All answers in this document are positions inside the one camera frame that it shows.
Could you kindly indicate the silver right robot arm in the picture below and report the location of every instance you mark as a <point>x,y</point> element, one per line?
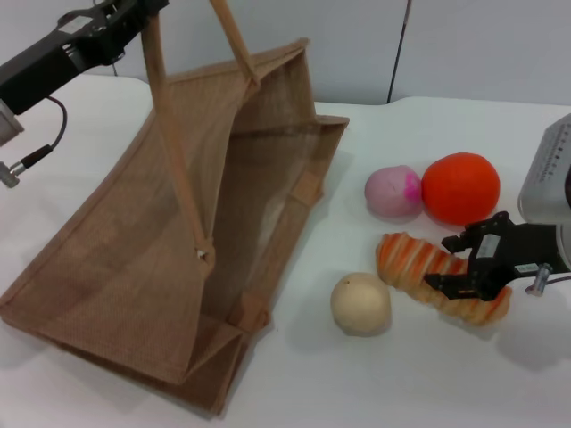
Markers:
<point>548,178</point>

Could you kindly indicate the striped long bread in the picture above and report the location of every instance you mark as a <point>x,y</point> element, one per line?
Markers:
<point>401,260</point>

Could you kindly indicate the beige egg yolk pastry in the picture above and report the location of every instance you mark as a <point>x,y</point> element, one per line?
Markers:
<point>361,305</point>

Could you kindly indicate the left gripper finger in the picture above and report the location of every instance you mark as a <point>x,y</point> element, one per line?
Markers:
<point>118,6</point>
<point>151,6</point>

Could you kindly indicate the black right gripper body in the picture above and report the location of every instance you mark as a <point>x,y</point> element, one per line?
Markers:
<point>522,249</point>

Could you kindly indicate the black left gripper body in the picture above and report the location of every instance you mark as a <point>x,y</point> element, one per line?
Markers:
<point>53,67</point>

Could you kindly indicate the pink peach bun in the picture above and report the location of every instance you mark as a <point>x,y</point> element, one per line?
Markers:
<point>388,191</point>

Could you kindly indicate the brown woven handbag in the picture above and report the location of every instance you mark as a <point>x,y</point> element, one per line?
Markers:
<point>111,267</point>

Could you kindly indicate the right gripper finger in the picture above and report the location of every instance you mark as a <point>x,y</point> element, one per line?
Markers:
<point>482,227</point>
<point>459,287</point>

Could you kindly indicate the orange fruit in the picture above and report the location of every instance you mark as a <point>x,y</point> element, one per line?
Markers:
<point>459,187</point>

